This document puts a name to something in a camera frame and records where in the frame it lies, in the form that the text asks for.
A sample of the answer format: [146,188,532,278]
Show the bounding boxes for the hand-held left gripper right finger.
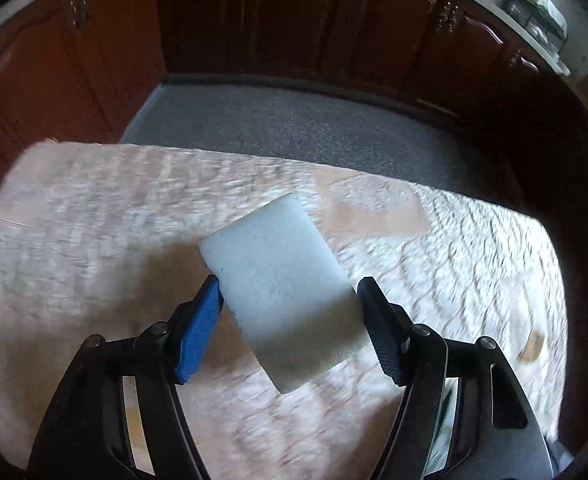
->
[356,276,554,480]

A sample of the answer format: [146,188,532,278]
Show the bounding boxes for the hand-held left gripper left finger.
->
[26,275,225,480]

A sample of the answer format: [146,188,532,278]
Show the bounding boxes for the white foam block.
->
[198,192,365,395]

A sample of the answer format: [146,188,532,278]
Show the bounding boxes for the white lace tablecloth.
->
[0,141,569,480]

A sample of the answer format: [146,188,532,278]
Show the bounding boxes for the small wooden piece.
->
[521,332,546,363]

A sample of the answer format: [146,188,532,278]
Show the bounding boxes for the brown lower kitchen cabinets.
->
[0,0,588,241]

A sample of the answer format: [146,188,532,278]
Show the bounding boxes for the metal dish rack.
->
[501,0,569,56]

